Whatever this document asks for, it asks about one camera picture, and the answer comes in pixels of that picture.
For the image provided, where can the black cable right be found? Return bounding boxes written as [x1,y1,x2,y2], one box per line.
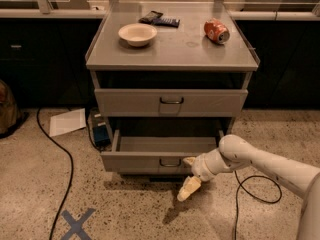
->
[232,170,283,240]

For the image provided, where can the white ceramic bowl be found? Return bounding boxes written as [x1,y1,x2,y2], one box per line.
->
[118,23,158,47]

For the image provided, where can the orange soda can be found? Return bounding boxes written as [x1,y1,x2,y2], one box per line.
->
[204,18,230,44]

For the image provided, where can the black cable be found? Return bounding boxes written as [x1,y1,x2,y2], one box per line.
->
[35,107,74,240]
[232,170,283,240]

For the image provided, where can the grey metal drawer cabinet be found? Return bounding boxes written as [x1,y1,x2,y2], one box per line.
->
[86,2,259,137]

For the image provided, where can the white paper sheet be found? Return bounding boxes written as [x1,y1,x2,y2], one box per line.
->
[49,108,86,137]

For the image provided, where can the black cable left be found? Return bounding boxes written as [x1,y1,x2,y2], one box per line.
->
[35,107,74,240]

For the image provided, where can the blue snack packet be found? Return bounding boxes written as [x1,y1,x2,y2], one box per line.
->
[152,18,180,28]

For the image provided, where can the grey drawer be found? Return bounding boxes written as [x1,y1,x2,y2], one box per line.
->
[95,88,248,117]
[101,130,218,175]

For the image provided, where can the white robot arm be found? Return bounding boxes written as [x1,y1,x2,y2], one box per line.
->
[177,134,320,240]

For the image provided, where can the dark counter cabinets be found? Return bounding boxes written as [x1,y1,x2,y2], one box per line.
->
[0,18,101,107]

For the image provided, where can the blue tape cross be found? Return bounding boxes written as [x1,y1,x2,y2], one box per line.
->
[61,208,95,240]

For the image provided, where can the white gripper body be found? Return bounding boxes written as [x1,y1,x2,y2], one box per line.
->
[191,149,231,182]

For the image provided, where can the brown bag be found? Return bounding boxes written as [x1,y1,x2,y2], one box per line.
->
[0,80,29,138]

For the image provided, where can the dark snack bag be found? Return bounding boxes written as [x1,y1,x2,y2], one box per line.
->
[138,11,163,24]

